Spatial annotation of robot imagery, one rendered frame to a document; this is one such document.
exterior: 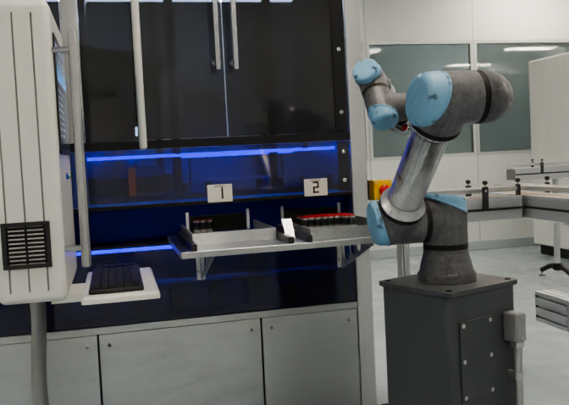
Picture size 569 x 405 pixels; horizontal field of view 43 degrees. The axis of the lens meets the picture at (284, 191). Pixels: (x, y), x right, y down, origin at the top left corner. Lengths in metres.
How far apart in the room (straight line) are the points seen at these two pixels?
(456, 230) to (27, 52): 1.16
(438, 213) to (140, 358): 1.16
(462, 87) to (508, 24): 6.79
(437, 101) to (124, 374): 1.48
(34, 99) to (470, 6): 6.65
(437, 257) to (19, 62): 1.15
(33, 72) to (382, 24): 6.05
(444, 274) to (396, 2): 6.06
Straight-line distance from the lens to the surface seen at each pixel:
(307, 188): 2.53
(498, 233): 8.19
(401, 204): 1.77
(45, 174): 1.89
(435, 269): 1.89
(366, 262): 2.62
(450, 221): 1.88
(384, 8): 7.73
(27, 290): 1.92
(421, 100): 1.55
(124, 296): 1.91
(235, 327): 2.53
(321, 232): 2.16
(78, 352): 2.51
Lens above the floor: 1.14
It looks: 3 degrees down
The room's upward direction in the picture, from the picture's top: 3 degrees counter-clockwise
